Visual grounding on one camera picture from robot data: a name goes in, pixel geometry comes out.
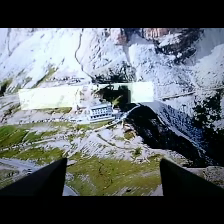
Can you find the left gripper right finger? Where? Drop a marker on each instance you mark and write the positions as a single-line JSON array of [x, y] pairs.
[[181, 183]]

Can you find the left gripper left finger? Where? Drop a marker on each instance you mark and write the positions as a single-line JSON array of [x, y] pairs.
[[46, 181]]

